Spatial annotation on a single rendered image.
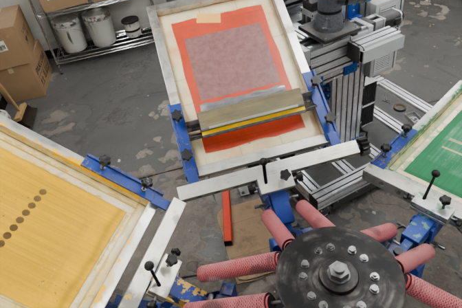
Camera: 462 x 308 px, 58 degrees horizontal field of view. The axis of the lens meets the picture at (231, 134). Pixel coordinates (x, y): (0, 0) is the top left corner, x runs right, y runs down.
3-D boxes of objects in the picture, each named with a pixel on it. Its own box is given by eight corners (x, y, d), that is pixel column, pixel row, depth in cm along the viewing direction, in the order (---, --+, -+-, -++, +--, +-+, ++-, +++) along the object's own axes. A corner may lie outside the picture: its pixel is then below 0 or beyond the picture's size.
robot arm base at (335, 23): (331, 16, 217) (332, -2, 211) (350, 26, 206) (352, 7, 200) (307, 25, 213) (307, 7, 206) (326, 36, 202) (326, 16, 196)
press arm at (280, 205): (262, 181, 155) (264, 178, 150) (278, 177, 155) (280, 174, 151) (277, 227, 149) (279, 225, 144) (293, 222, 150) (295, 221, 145)
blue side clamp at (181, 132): (169, 111, 169) (167, 104, 162) (181, 108, 169) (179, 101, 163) (187, 181, 159) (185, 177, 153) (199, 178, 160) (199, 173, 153)
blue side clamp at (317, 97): (299, 80, 175) (302, 71, 168) (311, 77, 175) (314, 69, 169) (324, 145, 165) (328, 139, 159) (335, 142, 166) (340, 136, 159)
